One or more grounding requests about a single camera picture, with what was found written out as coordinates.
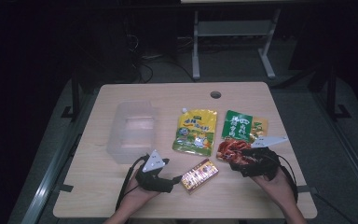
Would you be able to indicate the grey tape strip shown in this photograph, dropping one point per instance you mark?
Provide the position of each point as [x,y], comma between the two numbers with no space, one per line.
[306,189]
[64,188]

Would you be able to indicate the clear plastic container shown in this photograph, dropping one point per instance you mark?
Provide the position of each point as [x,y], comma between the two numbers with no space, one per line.
[132,130]

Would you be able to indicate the person's right hand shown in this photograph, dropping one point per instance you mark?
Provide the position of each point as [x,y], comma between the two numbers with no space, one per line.
[276,189]

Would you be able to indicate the aluminium rail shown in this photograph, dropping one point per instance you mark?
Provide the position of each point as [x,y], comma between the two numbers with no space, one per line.
[348,149]
[48,183]

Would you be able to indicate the small red yellow box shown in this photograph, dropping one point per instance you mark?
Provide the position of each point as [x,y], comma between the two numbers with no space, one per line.
[199,176]

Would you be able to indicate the person's left hand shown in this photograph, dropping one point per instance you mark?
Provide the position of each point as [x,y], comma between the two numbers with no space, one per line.
[138,196]

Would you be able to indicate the black metal stand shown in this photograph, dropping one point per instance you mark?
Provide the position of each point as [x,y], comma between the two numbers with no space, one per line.
[332,93]
[75,93]

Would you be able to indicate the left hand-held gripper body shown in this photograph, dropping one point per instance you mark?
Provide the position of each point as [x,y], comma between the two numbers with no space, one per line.
[152,182]

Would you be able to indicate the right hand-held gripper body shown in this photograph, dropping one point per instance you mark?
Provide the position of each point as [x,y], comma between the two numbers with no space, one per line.
[261,161]

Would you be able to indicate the white metal table frame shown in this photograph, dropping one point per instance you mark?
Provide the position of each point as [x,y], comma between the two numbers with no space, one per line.
[234,28]

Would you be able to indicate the yellow spout pouch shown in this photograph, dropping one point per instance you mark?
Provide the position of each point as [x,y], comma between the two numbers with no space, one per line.
[195,130]

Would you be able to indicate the green and red sauce packet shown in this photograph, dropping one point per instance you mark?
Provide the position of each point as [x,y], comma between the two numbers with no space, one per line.
[239,127]

